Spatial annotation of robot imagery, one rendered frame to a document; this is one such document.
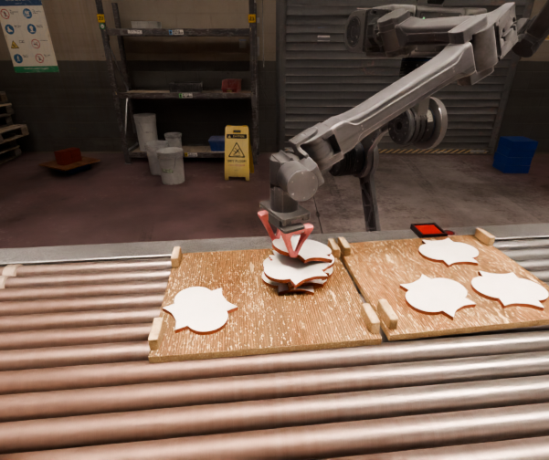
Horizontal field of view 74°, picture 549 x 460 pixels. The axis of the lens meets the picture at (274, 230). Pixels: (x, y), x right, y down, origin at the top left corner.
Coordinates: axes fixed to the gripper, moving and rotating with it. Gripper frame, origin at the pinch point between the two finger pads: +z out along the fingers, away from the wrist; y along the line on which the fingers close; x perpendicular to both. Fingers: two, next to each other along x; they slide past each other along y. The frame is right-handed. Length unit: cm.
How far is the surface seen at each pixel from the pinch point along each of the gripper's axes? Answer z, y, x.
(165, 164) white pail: 82, -345, 51
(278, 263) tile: 3.6, 0.5, -1.9
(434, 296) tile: 7.8, 21.9, 22.8
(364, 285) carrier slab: 8.6, 11.0, 14.0
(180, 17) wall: -66, -471, 124
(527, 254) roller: 12, 19, 63
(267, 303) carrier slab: 8.2, 6.2, -7.8
